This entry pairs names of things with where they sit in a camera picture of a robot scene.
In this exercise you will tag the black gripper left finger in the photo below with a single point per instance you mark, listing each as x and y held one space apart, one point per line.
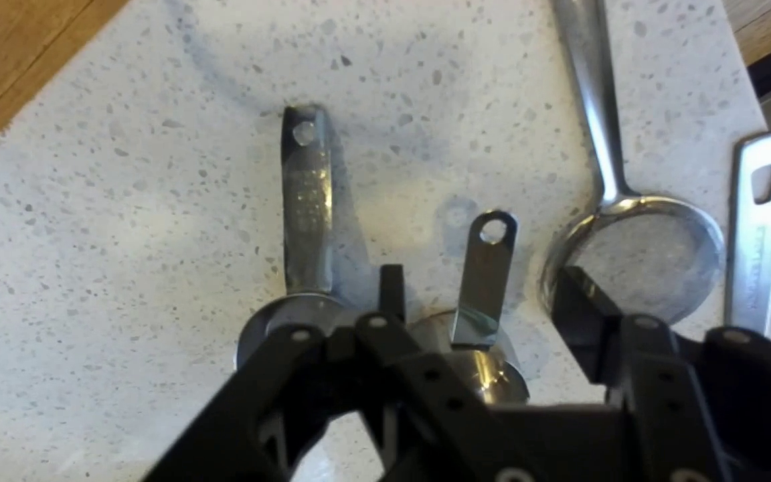
421 418

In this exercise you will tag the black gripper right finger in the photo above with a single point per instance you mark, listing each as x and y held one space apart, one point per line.
715 410

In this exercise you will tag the small metal measuring cup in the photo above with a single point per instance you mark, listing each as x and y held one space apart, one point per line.
486 285

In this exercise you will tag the metal tea strainer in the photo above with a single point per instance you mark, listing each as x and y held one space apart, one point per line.
656 256

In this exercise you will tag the large metal measuring cup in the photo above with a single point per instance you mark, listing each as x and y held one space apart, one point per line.
307 205

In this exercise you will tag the metal measuring scoop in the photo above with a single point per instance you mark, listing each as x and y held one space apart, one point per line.
755 259

